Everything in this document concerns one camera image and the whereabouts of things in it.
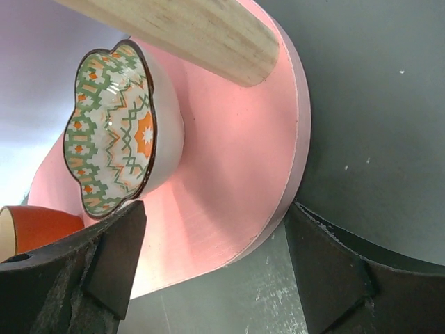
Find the orange cup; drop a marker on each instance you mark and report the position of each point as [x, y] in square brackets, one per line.
[25, 228]

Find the patterned flower-shaped bowl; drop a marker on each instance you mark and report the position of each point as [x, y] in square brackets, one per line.
[125, 136]

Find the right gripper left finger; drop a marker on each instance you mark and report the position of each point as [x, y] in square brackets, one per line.
[80, 284]

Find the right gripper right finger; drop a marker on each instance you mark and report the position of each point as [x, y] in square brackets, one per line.
[347, 284]

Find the pink three-tier wooden shelf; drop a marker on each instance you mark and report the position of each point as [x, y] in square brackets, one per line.
[244, 158]

